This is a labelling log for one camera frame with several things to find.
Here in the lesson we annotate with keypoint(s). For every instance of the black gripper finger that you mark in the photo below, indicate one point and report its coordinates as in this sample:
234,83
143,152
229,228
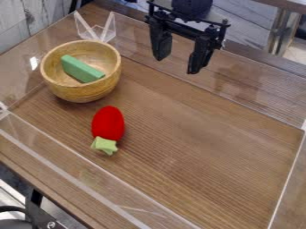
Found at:
162,42
199,57

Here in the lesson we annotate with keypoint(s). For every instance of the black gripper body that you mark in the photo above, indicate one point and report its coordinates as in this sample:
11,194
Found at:
189,18

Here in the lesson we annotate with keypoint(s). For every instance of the red plush strawberry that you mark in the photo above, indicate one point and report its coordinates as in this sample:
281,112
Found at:
107,128

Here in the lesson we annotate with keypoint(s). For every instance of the metal table leg background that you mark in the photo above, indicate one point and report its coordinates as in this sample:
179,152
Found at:
282,32

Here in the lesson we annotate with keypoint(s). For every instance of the wooden bowl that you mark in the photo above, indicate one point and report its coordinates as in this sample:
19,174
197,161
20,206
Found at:
100,56

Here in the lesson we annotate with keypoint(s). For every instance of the green rectangular block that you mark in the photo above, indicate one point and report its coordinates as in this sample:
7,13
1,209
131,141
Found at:
79,70

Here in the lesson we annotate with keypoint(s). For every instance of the clear acrylic tray wall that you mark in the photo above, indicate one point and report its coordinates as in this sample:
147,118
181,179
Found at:
211,157

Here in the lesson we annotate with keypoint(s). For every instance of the black table frame bracket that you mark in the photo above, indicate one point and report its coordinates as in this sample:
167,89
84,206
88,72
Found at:
42,219

